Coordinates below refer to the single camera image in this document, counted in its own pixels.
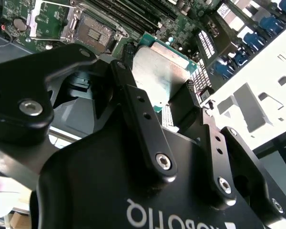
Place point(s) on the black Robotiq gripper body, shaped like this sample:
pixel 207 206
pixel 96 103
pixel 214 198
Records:
pixel 97 179

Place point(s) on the silver CPU chip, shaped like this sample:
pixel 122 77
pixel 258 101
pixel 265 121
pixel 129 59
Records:
pixel 157 66

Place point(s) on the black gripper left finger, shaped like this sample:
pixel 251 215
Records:
pixel 19 83

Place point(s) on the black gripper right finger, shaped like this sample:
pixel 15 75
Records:
pixel 219 167

